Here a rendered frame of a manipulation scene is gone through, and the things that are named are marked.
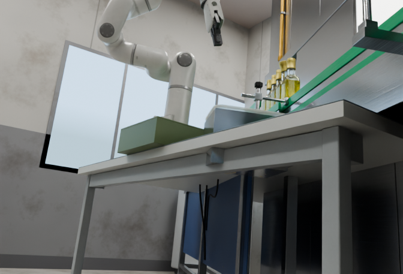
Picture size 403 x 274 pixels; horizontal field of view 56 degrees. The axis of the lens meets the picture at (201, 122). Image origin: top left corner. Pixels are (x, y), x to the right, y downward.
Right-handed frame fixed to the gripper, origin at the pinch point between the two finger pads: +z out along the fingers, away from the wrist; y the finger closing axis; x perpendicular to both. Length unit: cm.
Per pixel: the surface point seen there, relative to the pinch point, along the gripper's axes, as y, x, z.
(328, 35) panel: -5.2, -42.4, 3.9
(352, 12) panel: -21.4, -42.5, 3.7
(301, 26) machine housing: 26, -51, -16
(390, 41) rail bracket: -72, -9, 37
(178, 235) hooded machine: 319, -10, 82
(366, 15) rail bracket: -71, -7, 31
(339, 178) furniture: -60, 0, 59
